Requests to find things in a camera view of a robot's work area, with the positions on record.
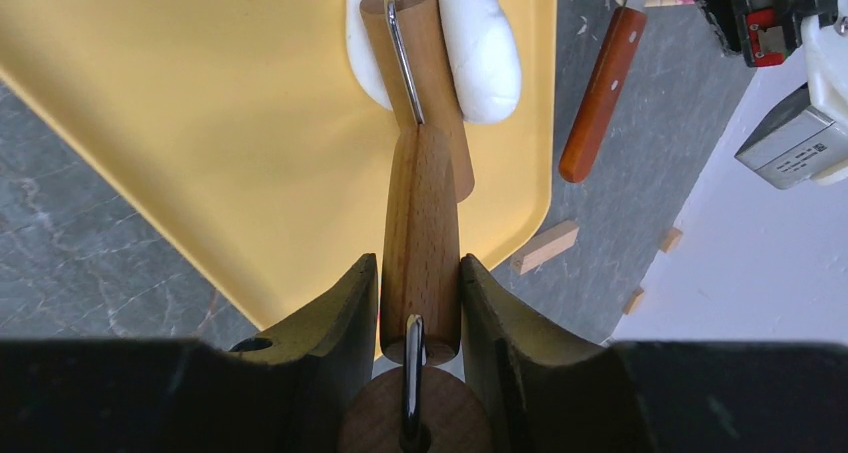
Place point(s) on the small wooden block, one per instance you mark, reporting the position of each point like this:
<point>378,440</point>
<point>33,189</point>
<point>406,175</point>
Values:
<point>545,246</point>

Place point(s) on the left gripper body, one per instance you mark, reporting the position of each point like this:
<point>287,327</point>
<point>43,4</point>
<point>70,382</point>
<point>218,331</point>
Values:
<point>764,32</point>

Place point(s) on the wooden block at back wall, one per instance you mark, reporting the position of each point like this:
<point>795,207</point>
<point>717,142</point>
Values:
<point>671,240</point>

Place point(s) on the white dough ball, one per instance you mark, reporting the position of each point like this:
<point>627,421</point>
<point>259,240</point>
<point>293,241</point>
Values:
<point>482,51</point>

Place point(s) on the yellow cutting mat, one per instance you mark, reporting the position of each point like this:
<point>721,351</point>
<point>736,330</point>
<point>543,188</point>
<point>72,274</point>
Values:
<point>235,127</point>

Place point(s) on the metal scraper with wooden handle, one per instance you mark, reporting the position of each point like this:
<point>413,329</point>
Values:
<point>601,96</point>

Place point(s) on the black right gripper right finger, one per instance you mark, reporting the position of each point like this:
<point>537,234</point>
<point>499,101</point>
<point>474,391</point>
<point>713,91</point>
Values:
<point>545,389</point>

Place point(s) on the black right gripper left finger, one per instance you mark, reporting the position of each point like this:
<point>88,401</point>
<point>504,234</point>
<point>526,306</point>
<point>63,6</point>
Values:
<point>284,389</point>

